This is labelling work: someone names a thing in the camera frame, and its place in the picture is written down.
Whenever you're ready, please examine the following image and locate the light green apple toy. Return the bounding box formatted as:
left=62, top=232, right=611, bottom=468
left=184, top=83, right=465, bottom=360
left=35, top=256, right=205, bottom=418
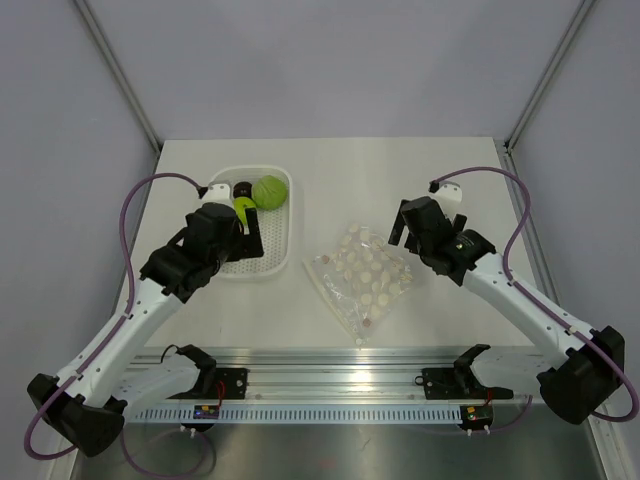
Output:
left=233, top=196, right=257, bottom=226

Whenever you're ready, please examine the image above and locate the dark round fruit toy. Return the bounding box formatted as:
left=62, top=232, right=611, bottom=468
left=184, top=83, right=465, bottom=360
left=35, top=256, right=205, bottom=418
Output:
left=233, top=181, right=253, bottom=198

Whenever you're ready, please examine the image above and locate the green cabbage toy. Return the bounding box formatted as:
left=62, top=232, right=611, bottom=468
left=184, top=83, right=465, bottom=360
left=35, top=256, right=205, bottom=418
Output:
left=252, top=175, right=288, bottom=210

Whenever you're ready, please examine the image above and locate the clear dotted zip bag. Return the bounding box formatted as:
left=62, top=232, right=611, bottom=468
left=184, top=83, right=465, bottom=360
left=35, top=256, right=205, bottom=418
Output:
left=303, top=223, right=415, bottom=347

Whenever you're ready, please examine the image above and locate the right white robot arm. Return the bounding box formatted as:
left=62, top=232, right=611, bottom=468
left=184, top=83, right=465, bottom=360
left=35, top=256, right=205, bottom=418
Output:
left=389, top=196, right=625, bottom=425

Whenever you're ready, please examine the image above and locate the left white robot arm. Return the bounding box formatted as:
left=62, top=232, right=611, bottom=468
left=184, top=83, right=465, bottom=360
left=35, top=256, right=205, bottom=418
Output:
left=27, top=202, right=264, bottom=457

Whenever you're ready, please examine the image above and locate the white perforated plastic basket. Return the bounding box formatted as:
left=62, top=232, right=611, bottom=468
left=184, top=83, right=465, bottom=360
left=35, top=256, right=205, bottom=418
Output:
left=201, top=165, right=294, bottom=282

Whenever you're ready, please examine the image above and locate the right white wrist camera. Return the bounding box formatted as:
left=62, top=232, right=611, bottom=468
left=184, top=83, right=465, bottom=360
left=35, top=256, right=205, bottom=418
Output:
left=429, top=182, right=463, bottom=218

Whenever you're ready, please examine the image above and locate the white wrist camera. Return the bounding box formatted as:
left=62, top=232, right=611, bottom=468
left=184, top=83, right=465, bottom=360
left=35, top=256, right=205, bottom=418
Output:
left=198, top=182, right=233, bottom=206
left=429, top=182, right=463, bottom=218

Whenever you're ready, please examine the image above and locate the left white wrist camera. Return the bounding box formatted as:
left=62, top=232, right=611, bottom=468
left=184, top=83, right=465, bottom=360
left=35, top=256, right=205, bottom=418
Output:
left=198, top=182, right=233, bottom=206

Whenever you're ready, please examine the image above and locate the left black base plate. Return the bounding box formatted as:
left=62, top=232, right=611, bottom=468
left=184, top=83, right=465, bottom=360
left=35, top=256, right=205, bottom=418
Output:
left=170, top=367, right=249, bottom=401

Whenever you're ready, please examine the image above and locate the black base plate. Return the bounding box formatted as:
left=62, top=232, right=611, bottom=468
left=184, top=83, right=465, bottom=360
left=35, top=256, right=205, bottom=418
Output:
left=414, top=367, right=514, bottom=401
left=170, top=367, right=249, bottom=401

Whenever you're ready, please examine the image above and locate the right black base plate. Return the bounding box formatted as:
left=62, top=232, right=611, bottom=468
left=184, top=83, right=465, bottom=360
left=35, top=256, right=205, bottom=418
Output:
left=414, top=367, right=514, bottom=401

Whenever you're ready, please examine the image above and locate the aluminium mounting rail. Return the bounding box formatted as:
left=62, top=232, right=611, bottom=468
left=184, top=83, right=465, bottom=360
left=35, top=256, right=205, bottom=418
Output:
left=119, top=347, right=546, bottom=401

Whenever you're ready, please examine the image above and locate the white slotted cable duct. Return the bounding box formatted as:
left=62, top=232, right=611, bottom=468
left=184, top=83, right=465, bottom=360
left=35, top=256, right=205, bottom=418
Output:
left=132, top=403, right=462, bottom=425

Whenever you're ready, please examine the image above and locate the right aluminium frame post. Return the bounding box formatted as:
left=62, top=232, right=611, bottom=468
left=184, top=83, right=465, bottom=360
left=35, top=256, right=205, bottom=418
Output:
left=504, top=0, right=599, bottom=155

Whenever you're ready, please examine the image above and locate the aluminium frame post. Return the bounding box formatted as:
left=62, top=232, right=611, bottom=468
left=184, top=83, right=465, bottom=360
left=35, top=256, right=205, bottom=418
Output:
left=504, top=0, right=599, bottom=155
left=71, top=0, right=163, bottom=158

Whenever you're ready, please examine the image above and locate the left aluminium frame post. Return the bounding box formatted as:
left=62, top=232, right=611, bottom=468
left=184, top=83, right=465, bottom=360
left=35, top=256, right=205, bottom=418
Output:
left=71, top=0, right=163, bottom=158

